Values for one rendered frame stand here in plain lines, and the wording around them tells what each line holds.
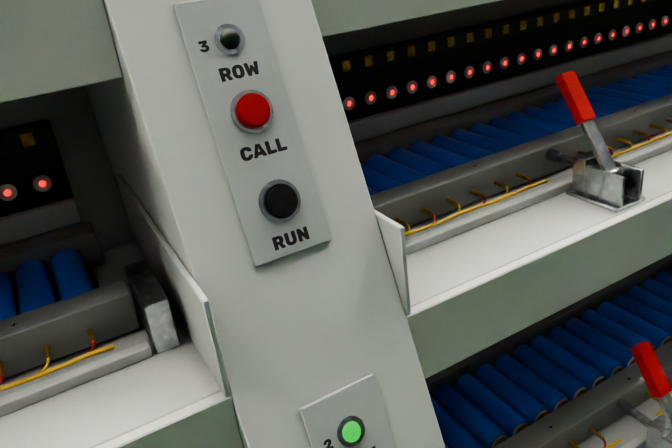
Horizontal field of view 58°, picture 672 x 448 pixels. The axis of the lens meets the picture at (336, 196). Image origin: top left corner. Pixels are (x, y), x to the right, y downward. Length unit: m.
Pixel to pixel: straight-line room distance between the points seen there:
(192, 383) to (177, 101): 0.13
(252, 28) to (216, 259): 0.11
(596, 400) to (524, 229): 0.16
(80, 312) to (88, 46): 0.13
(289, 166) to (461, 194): 0.16
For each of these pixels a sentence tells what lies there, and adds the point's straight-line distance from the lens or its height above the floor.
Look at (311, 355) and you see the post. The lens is 0.29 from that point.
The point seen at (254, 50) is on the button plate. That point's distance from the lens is 0.29.
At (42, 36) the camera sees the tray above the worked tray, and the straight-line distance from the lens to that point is 0.29.
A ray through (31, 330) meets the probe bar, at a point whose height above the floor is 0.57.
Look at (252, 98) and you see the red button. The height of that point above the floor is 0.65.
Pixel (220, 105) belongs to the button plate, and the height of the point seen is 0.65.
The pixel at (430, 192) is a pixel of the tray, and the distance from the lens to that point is 0.39.
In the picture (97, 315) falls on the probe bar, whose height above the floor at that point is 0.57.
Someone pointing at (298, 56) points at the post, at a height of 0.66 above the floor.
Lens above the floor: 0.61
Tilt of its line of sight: 3 degrees down
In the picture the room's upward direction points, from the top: 17 degrees counter-clockwise
